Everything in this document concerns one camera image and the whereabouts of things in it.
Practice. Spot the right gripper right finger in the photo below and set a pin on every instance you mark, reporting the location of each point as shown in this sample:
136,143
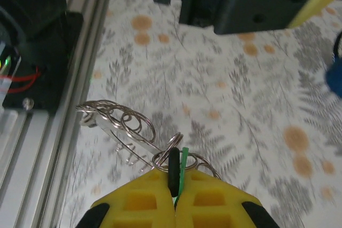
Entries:
187,206

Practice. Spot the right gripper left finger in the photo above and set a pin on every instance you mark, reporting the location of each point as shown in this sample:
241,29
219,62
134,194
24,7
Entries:
117,206

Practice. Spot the black-head key with green tag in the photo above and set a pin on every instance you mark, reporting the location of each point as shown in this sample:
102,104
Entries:
173,174

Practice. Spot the silver key holder disc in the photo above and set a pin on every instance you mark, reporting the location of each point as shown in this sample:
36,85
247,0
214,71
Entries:
112,129

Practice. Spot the dark blue enamel mug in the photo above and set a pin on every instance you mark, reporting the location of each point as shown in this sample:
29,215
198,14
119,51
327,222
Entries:
335,75

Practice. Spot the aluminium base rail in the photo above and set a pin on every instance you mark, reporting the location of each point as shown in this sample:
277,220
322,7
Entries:
40,158

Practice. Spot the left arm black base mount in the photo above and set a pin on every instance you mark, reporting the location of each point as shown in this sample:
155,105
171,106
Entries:
61,51

